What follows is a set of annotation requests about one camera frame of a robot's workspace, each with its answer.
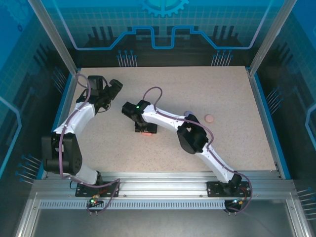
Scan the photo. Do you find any grey metal front tray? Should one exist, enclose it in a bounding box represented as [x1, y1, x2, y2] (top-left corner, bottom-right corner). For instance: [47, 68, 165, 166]
[14, 191, 311, 237]

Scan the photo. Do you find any aluminium side rail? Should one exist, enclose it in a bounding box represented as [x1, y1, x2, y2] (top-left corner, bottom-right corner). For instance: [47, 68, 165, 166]
[248, 71, 284, 179]
[40, 70, 81, 180]

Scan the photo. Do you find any aluminium frame post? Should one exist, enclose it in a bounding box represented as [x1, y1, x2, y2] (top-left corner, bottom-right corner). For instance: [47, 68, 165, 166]
[248, 0, 298, 76]
[27, 0, 81, 77]

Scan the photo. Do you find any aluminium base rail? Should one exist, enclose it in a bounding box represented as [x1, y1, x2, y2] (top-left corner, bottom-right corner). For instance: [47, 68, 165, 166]
[33, 171, 296, 198]

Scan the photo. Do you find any slotted grey cable duct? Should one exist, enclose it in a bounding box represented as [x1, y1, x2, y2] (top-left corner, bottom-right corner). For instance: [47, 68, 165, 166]
[39, 200, 230, 210]

